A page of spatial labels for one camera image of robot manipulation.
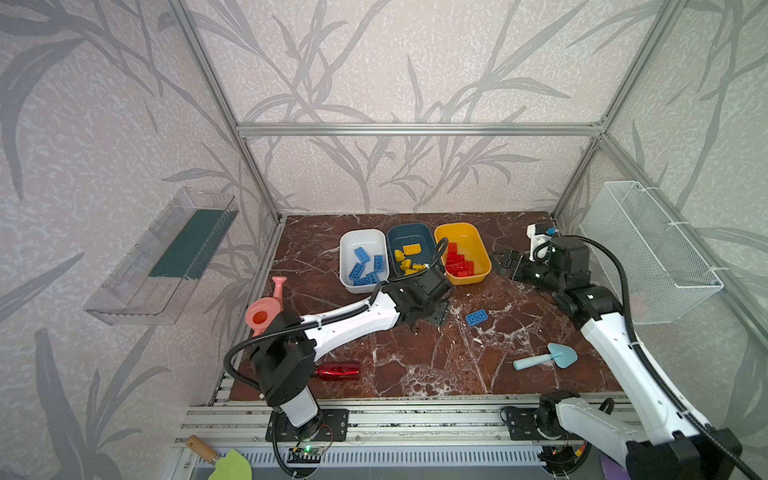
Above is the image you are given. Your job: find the yellow curved lego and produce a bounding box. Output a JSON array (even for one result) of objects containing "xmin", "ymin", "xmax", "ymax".
[{"xmin": 402, "ymin": 243, "xmax": 422, "ymax": 256}]

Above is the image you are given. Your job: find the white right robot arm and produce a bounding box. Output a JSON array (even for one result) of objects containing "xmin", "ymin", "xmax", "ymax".
[{"xmin": 493, "ymin": 235, "xmax": 758, "ymax": 479}]

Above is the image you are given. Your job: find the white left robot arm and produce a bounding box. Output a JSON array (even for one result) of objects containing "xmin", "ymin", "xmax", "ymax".
[{"xmin": 223, "ymin": 238, "xmax": 453, "ymax": 441}]

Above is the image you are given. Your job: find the dark teal plastic bin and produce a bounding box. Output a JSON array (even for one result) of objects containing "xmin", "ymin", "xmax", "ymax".
[{"xmin": 386, "ymin": 223, "xmax": 437, "ymax": 279}]

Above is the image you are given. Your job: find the white plastic bin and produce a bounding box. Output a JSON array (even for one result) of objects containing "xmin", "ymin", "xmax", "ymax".
[{"xmin": 339, "ymin": 229, "xmax": 390, "ymax": 294}]

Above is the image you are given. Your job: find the yellow plastic bin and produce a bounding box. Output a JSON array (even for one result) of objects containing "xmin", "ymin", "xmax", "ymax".
[{"xmin": 434, "ymin": 222, "xmax": 492, "ymax": 286}]

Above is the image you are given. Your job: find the pink watering can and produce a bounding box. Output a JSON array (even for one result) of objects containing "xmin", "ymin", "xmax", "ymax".
[{"xmin": 245, "ymin": 276, "xmax": 287, "ymax": 337}]

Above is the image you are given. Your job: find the purple object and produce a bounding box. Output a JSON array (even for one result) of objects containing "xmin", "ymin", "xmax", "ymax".
[{"xmin": 600, "ymin": 455, "xmax": 630, "ymax": 480}]

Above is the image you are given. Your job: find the green scraper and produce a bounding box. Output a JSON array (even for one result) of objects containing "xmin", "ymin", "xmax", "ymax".
[{"xmin": 186, "ymin": 435, "xmax": 253, "ymax": 480}]

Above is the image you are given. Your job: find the white wire basket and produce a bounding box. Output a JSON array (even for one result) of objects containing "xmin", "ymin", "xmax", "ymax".
[{"xmin": 579, "ymin": 181, "xmax": 723, "ymax": 325}]

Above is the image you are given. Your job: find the clear wall shelf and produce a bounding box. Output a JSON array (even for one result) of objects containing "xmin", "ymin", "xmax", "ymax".
[{"xmin": 84, "ymin": 187, "xmax": 239, "ymax": 326}]

